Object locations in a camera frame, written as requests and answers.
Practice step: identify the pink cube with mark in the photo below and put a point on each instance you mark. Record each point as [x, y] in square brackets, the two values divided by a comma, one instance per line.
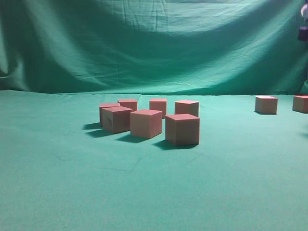
[116, 119]

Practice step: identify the placed pink cube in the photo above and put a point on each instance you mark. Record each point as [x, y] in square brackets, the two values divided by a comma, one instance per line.
[105, 105]
[146, 123]
[129, 103]
[187, 107]
[159, 105]

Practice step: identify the green cloth backdrop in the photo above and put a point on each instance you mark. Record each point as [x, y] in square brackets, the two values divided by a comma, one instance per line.
[59, 171]

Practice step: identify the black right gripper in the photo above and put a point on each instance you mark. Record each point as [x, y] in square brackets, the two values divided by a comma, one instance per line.
[303, 33]

